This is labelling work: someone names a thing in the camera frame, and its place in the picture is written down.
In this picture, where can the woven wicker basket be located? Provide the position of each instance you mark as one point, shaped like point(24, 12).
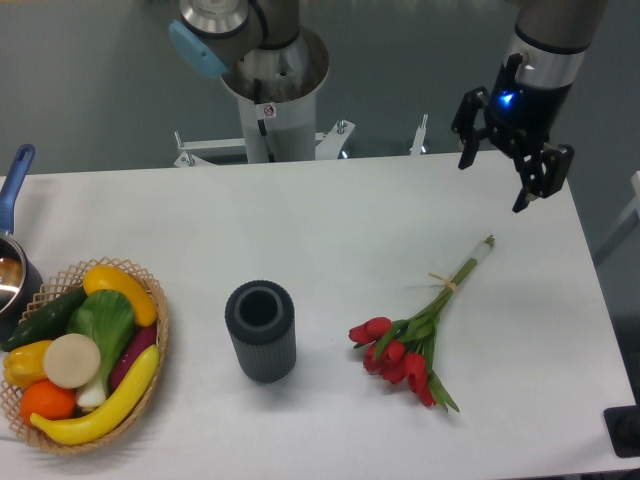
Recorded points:
point(65, 282)

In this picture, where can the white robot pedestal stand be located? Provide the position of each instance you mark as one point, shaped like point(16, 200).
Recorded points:
point(276, 94)

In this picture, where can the red tulip bouquet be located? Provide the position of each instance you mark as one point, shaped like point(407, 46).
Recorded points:
point(403, 350)

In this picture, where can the yellow squash upper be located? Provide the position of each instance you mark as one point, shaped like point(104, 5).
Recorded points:
point(106, 277)

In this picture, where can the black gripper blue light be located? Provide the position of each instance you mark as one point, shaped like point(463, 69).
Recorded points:
point(519, 118)

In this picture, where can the orange fruit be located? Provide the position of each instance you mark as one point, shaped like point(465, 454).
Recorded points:
point(47, 400)

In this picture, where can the green bok choy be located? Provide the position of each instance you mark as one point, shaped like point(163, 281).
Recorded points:
point(106, 317)

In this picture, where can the white frame at right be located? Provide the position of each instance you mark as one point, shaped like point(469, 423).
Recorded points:
point(621, 228)

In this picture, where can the blue handled saucepan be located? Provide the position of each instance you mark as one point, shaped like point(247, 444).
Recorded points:
point(20, 280)

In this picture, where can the beige round disc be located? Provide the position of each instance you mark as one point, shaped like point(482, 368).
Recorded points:
point(71, 361)

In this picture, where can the yellow bell pepper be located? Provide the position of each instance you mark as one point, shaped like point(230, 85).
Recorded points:
point(24, 366)

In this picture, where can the purple eggplant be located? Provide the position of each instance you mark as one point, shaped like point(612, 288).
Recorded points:
point(141, 340)

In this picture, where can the yellow banana squash lower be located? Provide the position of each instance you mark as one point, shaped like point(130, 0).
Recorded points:
point(111, 413)

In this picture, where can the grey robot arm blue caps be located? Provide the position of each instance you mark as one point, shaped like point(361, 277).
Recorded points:
point(553, 36)

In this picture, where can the black device at edge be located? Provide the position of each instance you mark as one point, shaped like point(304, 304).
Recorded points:
point(623, 429)

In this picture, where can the green cucumber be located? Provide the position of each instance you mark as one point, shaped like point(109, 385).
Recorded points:
point(48, 322)

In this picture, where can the dark grey ribbed vase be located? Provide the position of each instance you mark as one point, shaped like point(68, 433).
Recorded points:
point(260, 319)

